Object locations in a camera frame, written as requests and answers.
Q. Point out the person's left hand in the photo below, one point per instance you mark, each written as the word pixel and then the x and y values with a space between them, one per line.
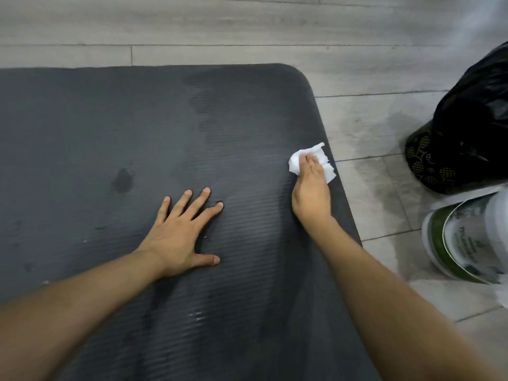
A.
pixel 176 242

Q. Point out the person's right forearm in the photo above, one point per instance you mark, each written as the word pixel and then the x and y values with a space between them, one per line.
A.
pixel 377 293

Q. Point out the black trash bag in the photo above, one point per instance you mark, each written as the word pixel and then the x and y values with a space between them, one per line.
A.
pixel 476 115

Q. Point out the person's right hand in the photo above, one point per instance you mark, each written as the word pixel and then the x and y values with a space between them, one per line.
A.
pixel 311 198

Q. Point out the white wipe tub green spout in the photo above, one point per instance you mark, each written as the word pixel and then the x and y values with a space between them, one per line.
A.
pixel 468 242

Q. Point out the black patterned trash bin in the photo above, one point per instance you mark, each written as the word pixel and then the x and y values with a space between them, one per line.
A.
pixel 420 162

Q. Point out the person's left forearm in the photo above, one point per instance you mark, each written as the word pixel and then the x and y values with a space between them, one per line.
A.
pixel 59 317

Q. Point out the dark grey yoga mat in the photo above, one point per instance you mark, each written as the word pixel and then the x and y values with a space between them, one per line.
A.
pixel 99 126

